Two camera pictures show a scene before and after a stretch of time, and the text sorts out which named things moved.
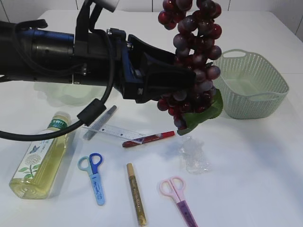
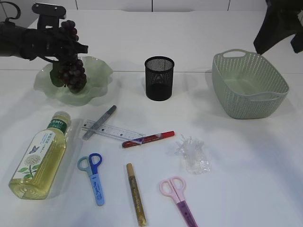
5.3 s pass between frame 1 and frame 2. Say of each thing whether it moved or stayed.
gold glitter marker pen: stayed
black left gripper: moved
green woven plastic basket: stayed
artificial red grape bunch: moved
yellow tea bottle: stayed
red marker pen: stayed
